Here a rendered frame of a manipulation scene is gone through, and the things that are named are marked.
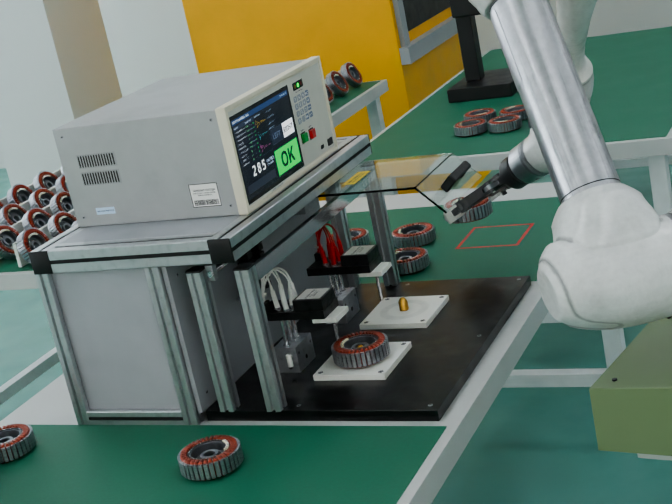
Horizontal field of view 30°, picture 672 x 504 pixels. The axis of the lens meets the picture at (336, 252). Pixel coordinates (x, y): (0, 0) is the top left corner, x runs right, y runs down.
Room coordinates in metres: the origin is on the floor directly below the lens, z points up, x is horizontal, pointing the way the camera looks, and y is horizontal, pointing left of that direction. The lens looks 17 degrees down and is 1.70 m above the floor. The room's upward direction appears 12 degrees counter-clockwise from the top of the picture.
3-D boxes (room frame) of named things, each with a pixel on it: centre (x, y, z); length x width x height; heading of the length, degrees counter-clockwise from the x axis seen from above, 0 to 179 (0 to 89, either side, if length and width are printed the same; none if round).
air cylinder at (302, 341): (2.33, 0.12, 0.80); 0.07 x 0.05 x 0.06; 153
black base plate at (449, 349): (2.38, -0.05, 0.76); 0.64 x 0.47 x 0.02; 153
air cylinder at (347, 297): (2.55, 0.01, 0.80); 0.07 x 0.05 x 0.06; 153
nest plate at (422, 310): (2.48, -0.12, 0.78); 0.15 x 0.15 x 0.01; 63
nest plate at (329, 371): (2.27, -0.01, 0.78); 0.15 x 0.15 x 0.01; 63
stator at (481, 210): (2.76, -0.32, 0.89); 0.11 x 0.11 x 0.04
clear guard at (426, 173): (2.54, -0.14, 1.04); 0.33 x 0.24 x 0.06; 63
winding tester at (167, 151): (2.53, 0.22, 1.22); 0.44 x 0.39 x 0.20; 153
